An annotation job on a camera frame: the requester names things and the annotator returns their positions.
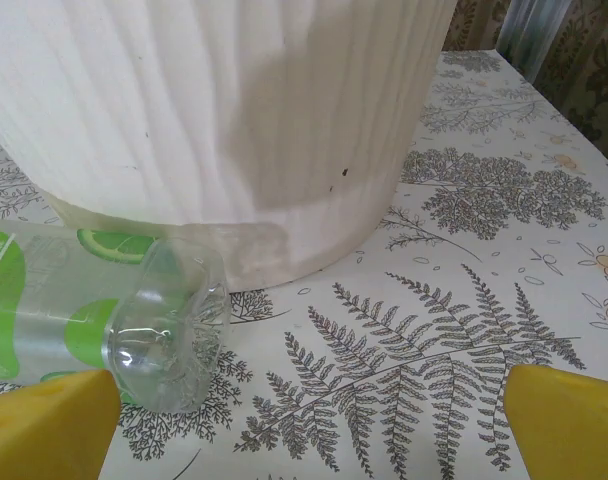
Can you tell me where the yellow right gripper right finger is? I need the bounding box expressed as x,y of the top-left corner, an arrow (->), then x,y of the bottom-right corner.
503,363 -> 608,480

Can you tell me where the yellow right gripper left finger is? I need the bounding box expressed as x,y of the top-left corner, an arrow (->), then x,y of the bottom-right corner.
0,368 -> 122,480

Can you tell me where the lime label clear bottle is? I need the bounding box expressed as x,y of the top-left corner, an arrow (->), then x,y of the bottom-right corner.
0,224 -> 233,414

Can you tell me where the white ribbed plastic bin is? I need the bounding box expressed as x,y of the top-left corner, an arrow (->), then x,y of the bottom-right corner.
0,0 -> 458,290

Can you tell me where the floral patterned tablecloth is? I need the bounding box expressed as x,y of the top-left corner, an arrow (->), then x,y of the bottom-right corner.
0,49 -> 608,480

